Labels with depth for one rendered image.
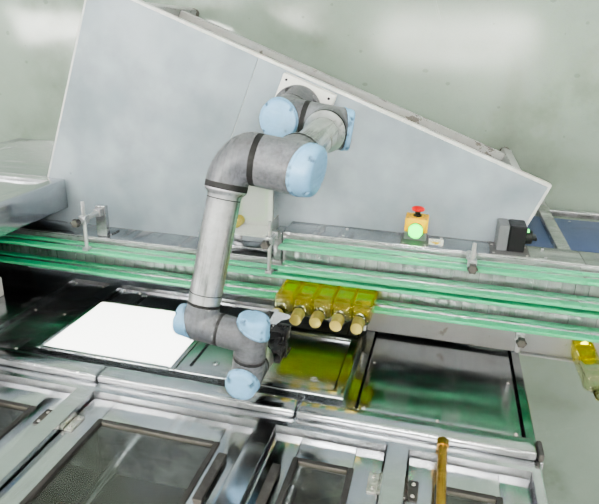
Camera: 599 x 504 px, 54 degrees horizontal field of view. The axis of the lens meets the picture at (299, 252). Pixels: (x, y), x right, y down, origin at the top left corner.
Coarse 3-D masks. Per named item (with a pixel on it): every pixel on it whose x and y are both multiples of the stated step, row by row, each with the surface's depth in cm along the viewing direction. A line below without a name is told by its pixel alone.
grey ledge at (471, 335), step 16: (384, 320) 187; (400, 320) 186; (416, 320) 184; (416, 336) 186; (432, 336) 185; (448, 336) 183; (464, 336) 182; (480, 336) 181; (496, 336) 179; (512, 336) 178; (528, 336) 177; (544, 336) 176; (528, 352) 178; (544, 352) 177; (560, 352) 176
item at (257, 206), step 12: (252, 192) 195; (264, 192) 194; (240, 204) 198; (252, 204) 197; (264, 204) 196; (252, 216) 198; (264, 216) 197; (240, 228) 196; (252, 228) 196; (264, 228) 196
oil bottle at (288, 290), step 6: (288, 282) 180; (294, 282) 180; (300, 282) 181; (282, 288) 176; (288, 288) 176; (294, 288) 176; (276, 294) 172; (282, 294) 172; (288, 294) 172; (294, 294) 173; (276, 300) 170; (282, 300) 170; (288, 300) 170; (288, 306) 170; (288, 312) 171
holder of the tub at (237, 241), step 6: (276, 192) 193; (276, 198) 193; (276, 204) 194; (276, 210) 195; (276, 216) 196; (276, 222) 196; (276, 228) 197; (234, 240) 204; (240, 240) 204; (240, 246) 199; (246, 246) 198; (252, 246) 199; (258, 246) 199
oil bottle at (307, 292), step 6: (306, 282) 180; (312, 282) 180; (300, 288) 176; (306, 288) 176; (312, 288) 176; (318, 288) 177; (300, 294) 172; (306, 294) 172; (312, 294) 172; (294, 300) 170; (300, 300) 169; (306, 300) 169; (312, 300) 170; (294, 306) 169; (306, 306) 168; (306, 312) 169
